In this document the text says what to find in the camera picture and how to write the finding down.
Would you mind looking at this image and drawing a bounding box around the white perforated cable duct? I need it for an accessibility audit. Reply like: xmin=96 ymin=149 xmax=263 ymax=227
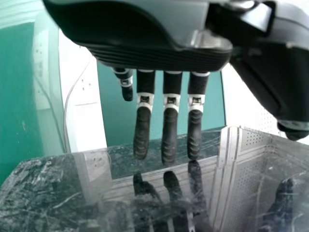
xmin=222 ymin=65 xmax=309 ymax=140

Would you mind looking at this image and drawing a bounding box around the thin white cable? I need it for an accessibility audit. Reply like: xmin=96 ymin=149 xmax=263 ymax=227
xmin=63 ymin=59 xmax=94 ymax=151

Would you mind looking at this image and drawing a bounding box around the white socket strip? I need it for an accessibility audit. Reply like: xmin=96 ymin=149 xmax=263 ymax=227
xmin=57 ymin=31 xmax=108 ymax=152

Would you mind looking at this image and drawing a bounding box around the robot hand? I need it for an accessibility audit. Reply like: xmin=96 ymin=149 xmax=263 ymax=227
xmin=43 ymin=0 xmax=309 ymax=166

